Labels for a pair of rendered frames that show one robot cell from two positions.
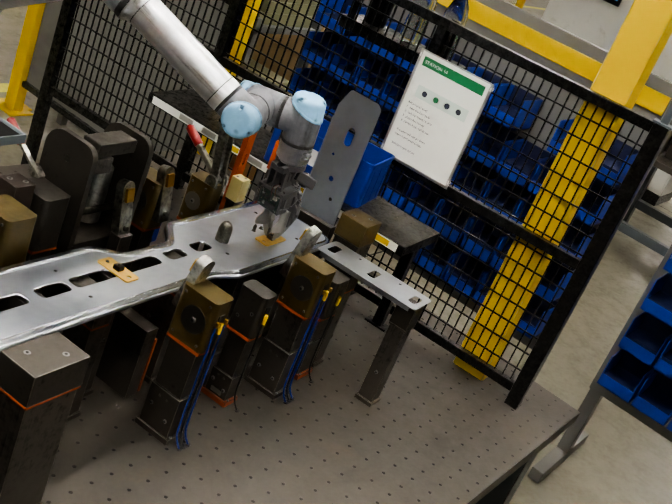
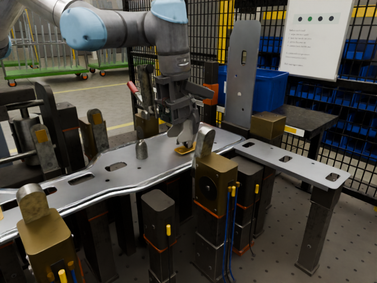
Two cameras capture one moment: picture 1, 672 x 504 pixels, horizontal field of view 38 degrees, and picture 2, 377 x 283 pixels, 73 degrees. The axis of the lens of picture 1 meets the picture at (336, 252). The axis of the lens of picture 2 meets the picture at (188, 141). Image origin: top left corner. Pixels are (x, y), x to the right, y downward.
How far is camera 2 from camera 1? 1.63 m
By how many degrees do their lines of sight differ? 23
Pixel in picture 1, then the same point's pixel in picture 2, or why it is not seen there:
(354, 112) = (242, 36)
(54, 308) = not seen: outside the picture
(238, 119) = (70, 26)
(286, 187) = (178, 99)
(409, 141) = (297, 58)
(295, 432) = not seen: outside the picture
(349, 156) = (247, 72)
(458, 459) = not seen: outside the picture
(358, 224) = (265, 121)
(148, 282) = (11, 221)
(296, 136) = (163, 42)
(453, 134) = (331, 37)
